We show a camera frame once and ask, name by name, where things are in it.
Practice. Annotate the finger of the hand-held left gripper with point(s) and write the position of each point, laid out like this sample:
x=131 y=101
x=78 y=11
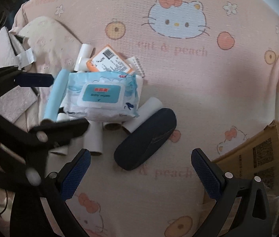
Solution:
x=36 y=79
x=63 y=128

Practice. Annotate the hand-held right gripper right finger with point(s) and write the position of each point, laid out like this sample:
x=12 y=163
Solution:
x=207 y=175

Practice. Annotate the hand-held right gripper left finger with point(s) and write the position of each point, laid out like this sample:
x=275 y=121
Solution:
x=76 y=175

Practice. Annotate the light blue tube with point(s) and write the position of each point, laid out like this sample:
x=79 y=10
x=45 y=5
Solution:
x=55 y=96

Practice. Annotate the pile of white tubes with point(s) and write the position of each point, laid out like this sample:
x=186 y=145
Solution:
x=93 y=140

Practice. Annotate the baby wipes pack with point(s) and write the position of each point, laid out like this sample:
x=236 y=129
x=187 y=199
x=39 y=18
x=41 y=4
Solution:
x=100 y=96

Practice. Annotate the brown cardboard box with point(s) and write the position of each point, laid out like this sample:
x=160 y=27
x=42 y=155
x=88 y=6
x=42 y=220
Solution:
x=265 y=150

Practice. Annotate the orange white tissue pack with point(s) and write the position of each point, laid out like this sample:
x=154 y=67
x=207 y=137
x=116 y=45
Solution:
x=107 y=59

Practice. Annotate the pink grey fabric bag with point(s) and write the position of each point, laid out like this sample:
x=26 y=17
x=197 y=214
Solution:
x=3 y=54

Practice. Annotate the dark blue glasses case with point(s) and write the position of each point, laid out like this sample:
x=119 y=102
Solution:
x=146 y=138

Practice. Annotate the pink cat printed blanket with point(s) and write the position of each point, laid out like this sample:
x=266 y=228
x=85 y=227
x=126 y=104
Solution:
x=203 y=91

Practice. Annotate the white spiral notepad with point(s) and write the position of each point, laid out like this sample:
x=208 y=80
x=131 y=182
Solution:
x=137 y=65

